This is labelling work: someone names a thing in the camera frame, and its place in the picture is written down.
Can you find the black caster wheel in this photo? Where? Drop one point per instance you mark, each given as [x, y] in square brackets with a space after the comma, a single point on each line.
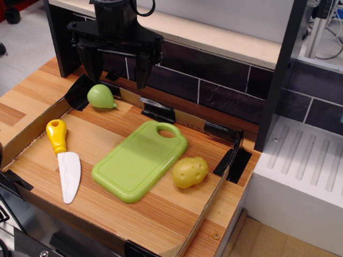
[12, 15]

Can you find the yellow handled white toy knife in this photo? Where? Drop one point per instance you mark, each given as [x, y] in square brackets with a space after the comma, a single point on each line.
[69, 162]

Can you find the white toy sink drainboard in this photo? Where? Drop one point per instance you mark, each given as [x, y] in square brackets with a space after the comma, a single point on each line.
[296, 186]

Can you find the green toy pear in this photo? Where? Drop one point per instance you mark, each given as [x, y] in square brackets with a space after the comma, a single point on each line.
[100, 96]

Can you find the yellow toy potato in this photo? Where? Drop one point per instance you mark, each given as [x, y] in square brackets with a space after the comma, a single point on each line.
[189, 171]

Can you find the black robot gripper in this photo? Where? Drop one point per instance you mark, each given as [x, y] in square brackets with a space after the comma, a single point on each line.
[116, 30]

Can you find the black shelf frame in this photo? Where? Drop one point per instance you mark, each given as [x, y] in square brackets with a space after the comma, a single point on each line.
[192, 79]

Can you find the green plastic cutting board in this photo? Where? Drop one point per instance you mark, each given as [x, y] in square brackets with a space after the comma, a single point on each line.
[138, 162]

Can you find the cardboard fence with black tape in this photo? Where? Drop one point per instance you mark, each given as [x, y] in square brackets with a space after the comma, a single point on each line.
[167, 220]

